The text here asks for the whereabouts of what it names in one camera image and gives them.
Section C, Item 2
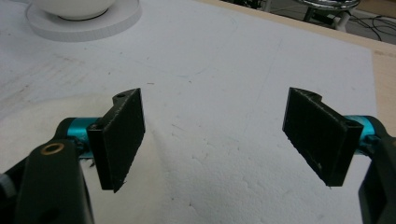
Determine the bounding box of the white round foam disc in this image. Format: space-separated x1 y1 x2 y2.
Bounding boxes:
25 0 143 43

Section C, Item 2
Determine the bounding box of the white bowl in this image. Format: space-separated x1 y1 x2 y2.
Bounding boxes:
30 0 117 21

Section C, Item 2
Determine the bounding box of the black cable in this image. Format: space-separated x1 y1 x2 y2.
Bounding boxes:
347 12 396 43

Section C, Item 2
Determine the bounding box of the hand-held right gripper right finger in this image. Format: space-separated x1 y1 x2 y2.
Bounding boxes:
282 87 379 188

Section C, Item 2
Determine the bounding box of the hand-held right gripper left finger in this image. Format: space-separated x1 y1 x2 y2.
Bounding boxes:
66 87 147 193

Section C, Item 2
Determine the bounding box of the chrome metal stand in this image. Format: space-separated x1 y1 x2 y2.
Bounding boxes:
294 0 362 33

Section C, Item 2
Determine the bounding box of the white foam sheet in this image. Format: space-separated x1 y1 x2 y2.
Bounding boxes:
0 0 379 224

